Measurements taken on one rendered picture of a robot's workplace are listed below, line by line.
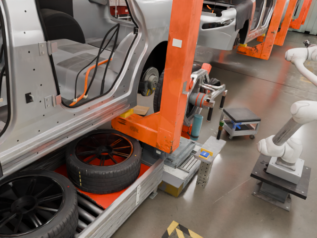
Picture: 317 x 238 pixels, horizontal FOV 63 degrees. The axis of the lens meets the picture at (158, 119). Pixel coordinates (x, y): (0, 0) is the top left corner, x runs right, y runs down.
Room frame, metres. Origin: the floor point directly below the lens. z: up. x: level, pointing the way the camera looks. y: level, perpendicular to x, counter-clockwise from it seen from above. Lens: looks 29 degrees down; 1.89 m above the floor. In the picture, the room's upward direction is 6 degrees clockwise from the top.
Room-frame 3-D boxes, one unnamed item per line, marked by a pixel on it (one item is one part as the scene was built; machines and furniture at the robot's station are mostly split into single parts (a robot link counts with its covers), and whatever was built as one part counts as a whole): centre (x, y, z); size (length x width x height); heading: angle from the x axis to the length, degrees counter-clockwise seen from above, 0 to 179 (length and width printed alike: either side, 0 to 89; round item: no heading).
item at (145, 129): (2.11, 0.19, 0.69); 0.52 x 0.17 x 0.35; 61
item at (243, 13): (5.33, -1.32, 1.36); 0.71 x 0.30 x 0.51; 151
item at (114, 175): (1.85, 0.44, 0.39); 0.66 x 0.66 x 0.24
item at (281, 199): (2.09, -1.29, 0.15); 0.50 x 0.50 x 0.30; 61
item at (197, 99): (2.33, -0.40, 0.85); 0.21 x 0.14 x 0.14; 61
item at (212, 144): (2.12, -0.55, 0.44); 0.43 x 0.17 x 0.03; 151
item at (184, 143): (2.45, -0.18, 0.32); 0.40 x 0.30 x 0.28; 151
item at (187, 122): (2.37, -0.33, 0.85); 0.54 x 0.07 x 0.54; 151
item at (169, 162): (2.48, -0.20, 0.13); 0.50 x 0.36 x 0.10; 151
